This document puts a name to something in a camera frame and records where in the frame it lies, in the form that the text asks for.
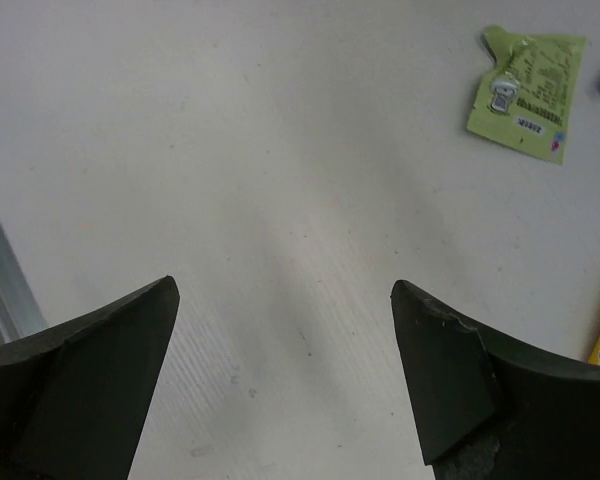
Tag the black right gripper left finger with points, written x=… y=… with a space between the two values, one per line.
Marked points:
x=74 y=398

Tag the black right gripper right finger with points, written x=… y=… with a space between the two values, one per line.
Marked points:
x=489 y=406

